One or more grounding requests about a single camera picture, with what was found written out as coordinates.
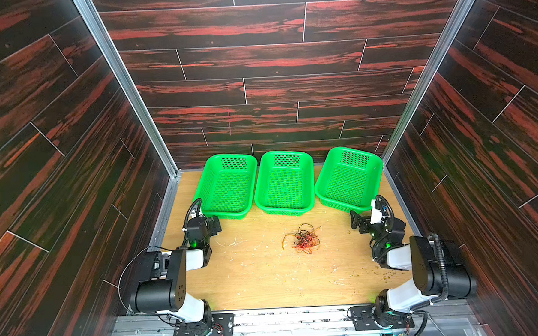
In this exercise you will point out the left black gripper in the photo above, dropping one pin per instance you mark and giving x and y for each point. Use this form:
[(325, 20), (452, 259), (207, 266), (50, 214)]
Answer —
[(197, 222)]

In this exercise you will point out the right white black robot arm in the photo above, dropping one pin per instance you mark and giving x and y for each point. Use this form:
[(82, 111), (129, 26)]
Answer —
[(439, 272)]

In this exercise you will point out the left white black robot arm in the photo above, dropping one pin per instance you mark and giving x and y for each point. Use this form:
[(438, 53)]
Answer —
[(159, 287)]

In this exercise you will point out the left green plastic basket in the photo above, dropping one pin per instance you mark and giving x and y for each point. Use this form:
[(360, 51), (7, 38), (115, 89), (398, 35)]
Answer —
[(226, 187)]

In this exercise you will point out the green plastic basket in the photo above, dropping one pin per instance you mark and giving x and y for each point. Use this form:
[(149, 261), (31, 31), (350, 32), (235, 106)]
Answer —
[(285, 183), (226, 187), (349, 180)]

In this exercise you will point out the right green plastic basket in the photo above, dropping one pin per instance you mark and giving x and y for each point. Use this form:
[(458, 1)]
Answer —
[(349, 180)]

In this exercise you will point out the middle green plastic basket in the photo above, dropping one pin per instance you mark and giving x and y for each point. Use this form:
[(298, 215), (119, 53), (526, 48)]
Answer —
[(285, 183)]

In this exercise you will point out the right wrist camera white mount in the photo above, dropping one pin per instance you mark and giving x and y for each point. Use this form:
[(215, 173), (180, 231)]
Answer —
[(379, 210)]

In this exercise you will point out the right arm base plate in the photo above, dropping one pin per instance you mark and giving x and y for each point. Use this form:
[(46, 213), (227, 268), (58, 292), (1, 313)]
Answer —
[(368, 317)]

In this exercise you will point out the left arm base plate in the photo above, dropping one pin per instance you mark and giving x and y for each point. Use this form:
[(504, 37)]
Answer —
[(214, 324)]

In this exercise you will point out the aluminium front rail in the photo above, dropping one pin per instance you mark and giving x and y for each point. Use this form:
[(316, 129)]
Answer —
[(452, 319)]

